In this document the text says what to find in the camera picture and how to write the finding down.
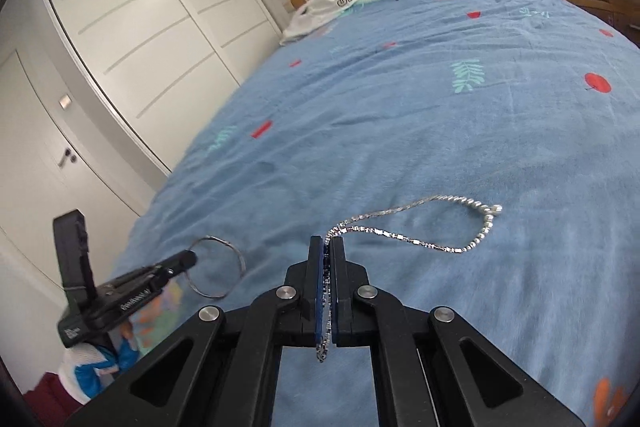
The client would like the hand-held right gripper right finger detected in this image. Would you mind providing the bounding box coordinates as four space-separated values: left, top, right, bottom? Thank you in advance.
327 237 587 427

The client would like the thin silver bangle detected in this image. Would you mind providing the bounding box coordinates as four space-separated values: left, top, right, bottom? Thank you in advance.
186 235 247 300

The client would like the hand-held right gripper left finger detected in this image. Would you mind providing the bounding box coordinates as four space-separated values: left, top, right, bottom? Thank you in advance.
65 235 325 427

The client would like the white door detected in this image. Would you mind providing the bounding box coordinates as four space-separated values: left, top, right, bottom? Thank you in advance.
0 49 146 308

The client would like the white garment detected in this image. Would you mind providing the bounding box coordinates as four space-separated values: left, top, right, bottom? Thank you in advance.
279 0 381 46

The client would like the white wardrobe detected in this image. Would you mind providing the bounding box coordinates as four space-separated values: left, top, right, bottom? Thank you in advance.
37 0 281 178

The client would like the person's left forearm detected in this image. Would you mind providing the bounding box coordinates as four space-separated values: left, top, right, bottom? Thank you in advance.
22 372 86 427

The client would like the silver chain necklace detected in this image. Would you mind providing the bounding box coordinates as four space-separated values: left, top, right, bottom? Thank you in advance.
315 194 503 364

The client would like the person's left hand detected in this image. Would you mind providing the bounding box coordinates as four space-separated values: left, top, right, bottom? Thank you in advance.
59 322 140 404

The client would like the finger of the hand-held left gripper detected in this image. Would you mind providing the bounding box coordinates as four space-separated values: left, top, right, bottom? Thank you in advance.
107 250 198 288
117 263 197 303

